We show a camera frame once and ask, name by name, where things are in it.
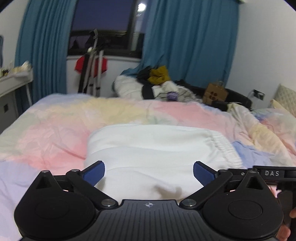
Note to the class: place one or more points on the mustard yellow garment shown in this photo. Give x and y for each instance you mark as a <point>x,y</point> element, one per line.
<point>158,75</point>

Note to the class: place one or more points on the person's right hand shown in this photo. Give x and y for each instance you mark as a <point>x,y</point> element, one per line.
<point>283,233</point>

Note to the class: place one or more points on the white pants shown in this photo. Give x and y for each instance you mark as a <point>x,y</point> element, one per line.
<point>157,153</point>

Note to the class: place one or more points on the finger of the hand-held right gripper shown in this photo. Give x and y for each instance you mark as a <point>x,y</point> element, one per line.
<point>238,172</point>

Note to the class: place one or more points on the pastel pillow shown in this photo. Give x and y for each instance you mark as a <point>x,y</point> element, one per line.
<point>282,107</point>

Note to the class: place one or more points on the white padded coat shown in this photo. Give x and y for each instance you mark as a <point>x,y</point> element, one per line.
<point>128,87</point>

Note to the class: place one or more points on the black chair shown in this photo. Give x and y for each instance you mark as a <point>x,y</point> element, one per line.
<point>238,96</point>

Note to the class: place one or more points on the cream patterned pillow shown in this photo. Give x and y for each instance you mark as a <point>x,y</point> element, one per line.
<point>289,95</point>

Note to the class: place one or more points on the brown paper bag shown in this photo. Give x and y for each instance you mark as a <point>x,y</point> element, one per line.
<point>215,93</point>

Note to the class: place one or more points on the wavy mirror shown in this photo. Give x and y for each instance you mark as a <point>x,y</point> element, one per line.
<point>1,51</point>

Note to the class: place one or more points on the grey garment with purple label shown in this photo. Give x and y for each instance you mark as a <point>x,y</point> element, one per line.
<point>182,92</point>

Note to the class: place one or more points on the dark window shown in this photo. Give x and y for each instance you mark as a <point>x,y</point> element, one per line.
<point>104,18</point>

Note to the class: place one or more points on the silver tripod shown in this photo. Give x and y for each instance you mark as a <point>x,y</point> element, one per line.
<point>91,69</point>

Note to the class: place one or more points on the pastel bedding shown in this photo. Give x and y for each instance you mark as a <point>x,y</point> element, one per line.
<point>53,125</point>

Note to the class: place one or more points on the white vanity desk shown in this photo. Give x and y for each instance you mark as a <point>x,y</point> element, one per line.
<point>11,92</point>

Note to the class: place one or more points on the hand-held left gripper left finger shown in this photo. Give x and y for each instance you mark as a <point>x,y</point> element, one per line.
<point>93,172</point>

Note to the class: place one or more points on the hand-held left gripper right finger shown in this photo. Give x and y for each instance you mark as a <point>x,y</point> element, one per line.
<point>204,173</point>

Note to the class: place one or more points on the blue curtain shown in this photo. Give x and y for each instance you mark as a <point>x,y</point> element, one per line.
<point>44,46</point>
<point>189,41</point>

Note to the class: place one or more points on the wall socket with charger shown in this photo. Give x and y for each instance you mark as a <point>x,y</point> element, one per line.
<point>259,95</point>

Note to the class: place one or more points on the red cloth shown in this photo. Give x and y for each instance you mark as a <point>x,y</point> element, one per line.
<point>79,64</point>

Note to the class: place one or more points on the black garment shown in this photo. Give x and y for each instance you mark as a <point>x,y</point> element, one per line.
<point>144,74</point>

